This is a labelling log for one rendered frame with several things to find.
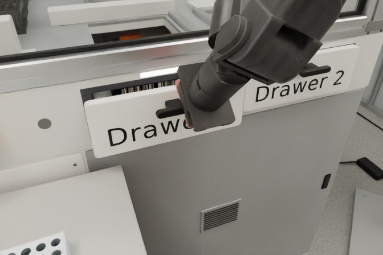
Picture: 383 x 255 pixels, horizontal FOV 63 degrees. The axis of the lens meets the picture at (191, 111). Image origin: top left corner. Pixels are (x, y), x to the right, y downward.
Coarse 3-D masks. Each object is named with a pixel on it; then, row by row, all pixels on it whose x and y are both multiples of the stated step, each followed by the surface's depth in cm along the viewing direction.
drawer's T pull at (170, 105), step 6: (168, 102) 54; (174, 102) 54; (180, 102) 54; (168, 108) 52; (174, 108) 52; (180, 108) 52; (156, 114) 52; (162, 114) 51; (168, 114) 52; (174, 114) 52; (180, 114) 53
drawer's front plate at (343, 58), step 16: (336, 48) 70; (352, 48) 70; (320, 64) 69; (336, 64) 71; (352, 64) 73; (304, 80) 70; (320, 80) 72; (336, 80) 74; (288, 96) 71; (304, 96) 73
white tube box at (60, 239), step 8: (64, 232) 45; (40, 240) 44; (48, 240) 44; (56, 240) 45; (64, 240) 44; (16, 248) 43; (24, 248) 43; (32, 248) 43; (40, 248) 44; (48, 248) 43; (56, 248) 43; (64, 248) 43
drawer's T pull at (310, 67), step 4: (308, 64) 67; (312, 64) 67; (304, 68) 66; (308, 68) 65; (312, 68) 65; (316, 68) 65; (320, 68) 65; (324, 68) 65; (328, 68) 66; (300, 72) 64; (304, 72) 64; (308, 72) 64; (312, 72) 64; (316, 72) 65; (320, 72) 65; (324, 72) 66; (304, 76) 64
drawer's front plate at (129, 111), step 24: (120, 96) 52; (144, 96) 53; (168, 96) 54; (240, 96) 60; (96, 120) 52; (120, 120) 53; (144, 120) 55; (168, 120) 57; (240, 120) 64; (96, 144) 54; (120, 144) 56; (144, 144) 58
